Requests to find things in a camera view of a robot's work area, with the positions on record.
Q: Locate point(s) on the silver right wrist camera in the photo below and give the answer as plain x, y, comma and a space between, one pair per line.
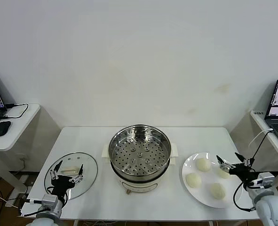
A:
266, 180

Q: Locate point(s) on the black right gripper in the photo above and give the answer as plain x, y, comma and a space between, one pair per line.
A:
244, 174

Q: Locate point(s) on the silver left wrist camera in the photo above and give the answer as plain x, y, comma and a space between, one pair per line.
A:
50, 201

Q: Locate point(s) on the white steamed baozi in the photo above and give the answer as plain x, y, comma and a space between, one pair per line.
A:
223, 174
193, 180
203, 164
217, 190

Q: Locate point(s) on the white side table with mouse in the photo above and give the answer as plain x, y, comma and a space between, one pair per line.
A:
18, 131

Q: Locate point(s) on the black computer mouse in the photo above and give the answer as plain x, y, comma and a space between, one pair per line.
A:
2, 128

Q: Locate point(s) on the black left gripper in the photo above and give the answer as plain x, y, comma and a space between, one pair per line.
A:
62, 184

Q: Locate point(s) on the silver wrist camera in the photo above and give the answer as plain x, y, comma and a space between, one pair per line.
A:
50, 201
266, 180

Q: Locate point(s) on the round white plate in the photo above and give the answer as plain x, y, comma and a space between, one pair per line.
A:
200, 195

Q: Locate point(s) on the white wall socket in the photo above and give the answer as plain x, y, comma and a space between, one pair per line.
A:
23, 157

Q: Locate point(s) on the perforated stainless steamer basket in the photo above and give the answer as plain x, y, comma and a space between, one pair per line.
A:
153, 155

